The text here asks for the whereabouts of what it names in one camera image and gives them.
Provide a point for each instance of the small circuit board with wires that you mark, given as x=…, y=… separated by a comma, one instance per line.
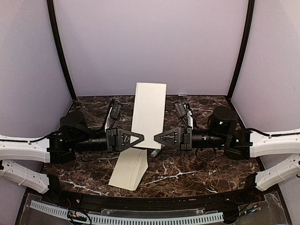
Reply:
x=74, y=217

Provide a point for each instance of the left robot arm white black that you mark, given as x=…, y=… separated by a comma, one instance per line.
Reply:
x=58, y=147

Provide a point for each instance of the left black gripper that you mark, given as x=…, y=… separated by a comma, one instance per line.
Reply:
x=116, y=144

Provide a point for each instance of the left black frame post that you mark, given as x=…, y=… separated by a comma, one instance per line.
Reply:
x=59, y=49

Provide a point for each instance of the white slotted cable duct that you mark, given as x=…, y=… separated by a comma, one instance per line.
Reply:
x=98, y=219

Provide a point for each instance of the black frame post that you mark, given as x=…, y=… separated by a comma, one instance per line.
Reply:
x=59, y=49
x=243, y=47

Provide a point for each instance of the black front table rail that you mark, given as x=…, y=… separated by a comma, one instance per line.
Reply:
x=224, y=201

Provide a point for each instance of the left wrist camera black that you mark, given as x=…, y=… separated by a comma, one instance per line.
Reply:
x=112, y=114

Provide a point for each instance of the green white glue stick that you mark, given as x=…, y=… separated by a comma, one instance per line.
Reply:
x=155, y=153

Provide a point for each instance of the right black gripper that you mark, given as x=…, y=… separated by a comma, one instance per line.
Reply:
x=184, y=136

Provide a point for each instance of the cream paper envelope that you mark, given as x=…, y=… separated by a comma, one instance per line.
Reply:
x=129, y=169

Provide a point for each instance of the lined letter paper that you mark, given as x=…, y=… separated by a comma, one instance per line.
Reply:
x=149, y=113

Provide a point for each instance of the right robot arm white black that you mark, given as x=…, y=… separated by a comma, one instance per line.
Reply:
x=221, y=133

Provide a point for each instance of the right black frame post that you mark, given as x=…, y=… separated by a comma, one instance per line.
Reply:
x=243, y=47

